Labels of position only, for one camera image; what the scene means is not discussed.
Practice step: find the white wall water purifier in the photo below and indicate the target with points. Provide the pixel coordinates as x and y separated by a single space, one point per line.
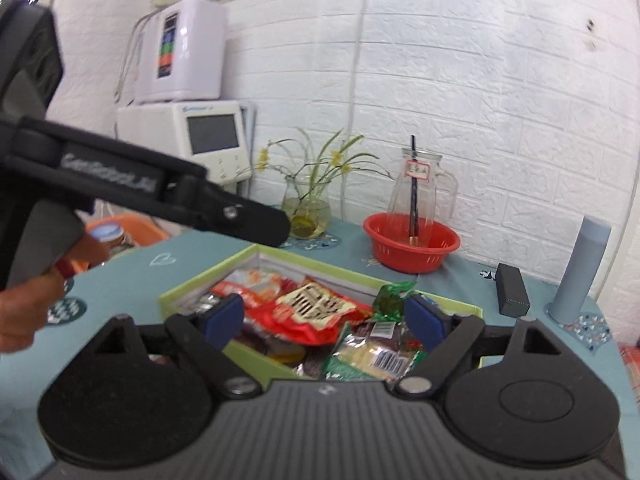
181 57

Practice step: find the green biscuit packet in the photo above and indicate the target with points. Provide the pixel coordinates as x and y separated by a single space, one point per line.
354 359
389 303

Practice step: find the grey blue cylinder bottle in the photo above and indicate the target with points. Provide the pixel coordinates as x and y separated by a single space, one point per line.
580 271

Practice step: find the person's left hand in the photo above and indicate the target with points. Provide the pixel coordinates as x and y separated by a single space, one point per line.
24 308

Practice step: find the glass pitcher with straw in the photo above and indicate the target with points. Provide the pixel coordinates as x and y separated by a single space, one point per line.
423 190

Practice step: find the red chinese text snack bag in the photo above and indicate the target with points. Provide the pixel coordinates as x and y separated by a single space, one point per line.
310 315

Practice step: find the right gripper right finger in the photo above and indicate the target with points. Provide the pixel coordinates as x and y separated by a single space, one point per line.
448 341

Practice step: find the black rectangular case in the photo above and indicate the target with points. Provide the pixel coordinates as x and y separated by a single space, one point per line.
513 300

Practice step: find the white water dispenser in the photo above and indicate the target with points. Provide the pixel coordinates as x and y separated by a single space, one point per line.
218 135

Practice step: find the red dark snack packet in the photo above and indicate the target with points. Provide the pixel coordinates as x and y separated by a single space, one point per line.
392 335

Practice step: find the silver orange chip bag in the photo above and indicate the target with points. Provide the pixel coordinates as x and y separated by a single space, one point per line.
256 287

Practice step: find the red plastic basket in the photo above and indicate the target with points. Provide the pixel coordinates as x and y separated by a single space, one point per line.
395 248

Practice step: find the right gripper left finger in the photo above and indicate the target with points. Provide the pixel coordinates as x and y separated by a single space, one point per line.
200 339

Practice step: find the glass vase with plant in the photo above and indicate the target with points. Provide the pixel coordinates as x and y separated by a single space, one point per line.
308 173

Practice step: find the brown yellow candy bag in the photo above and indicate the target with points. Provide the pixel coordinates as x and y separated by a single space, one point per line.
302 360

